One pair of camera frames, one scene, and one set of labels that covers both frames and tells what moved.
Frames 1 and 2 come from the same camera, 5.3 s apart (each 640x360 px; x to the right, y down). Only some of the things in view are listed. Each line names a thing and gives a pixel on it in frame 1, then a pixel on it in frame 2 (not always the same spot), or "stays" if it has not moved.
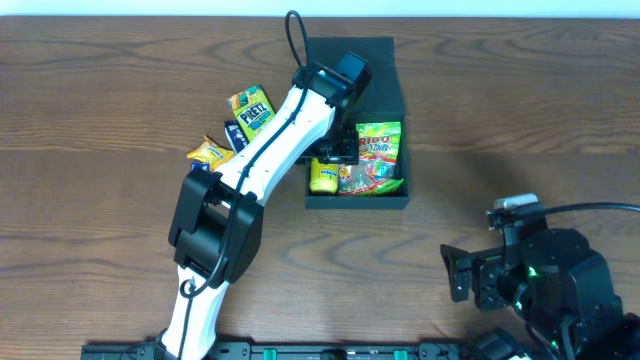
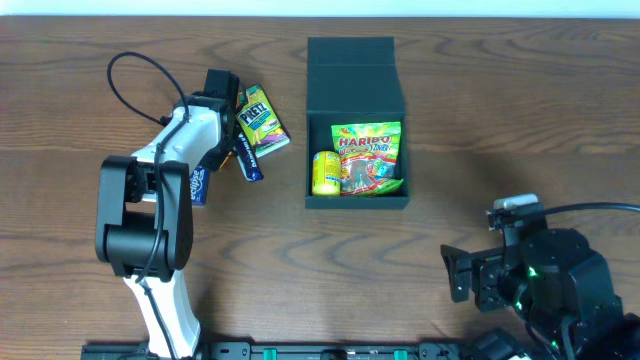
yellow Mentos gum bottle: [324, 177] stays
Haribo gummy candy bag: [376, 170] stays
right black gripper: [476, 279] stays
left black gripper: [338, 150] → [228, 151]
